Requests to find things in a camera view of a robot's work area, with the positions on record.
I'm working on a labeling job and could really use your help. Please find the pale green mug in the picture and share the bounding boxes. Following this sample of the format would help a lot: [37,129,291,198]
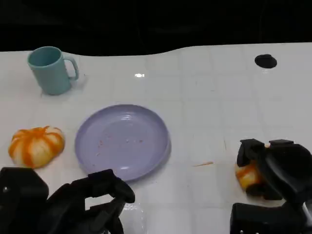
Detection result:
[27,46,79,96]

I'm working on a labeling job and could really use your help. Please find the lilac plate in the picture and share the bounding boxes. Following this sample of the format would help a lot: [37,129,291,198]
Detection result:
[74,104,172,182]

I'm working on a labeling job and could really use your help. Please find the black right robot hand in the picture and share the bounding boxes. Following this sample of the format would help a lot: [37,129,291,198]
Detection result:
[236,138,312,208]

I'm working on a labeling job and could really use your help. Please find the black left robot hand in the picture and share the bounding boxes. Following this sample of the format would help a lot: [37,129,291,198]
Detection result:
[43,169,136,234]

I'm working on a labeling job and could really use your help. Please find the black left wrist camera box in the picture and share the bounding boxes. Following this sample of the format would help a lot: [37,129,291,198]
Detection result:
[0,167,49,234]

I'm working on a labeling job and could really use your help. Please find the orange white toy bread roll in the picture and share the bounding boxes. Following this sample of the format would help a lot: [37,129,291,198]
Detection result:
[234,143,271,190]
[8,125,66,169]

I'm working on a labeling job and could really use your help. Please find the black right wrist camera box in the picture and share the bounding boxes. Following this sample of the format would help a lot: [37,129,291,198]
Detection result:
[230,202,312,234]

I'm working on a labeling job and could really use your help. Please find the black round table grommet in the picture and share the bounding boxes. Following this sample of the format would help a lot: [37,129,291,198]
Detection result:
[254,54,278,69]

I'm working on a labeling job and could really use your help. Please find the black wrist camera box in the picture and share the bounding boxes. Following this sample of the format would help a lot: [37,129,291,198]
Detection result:
[230,202,312,234]
[0,167,49,234]

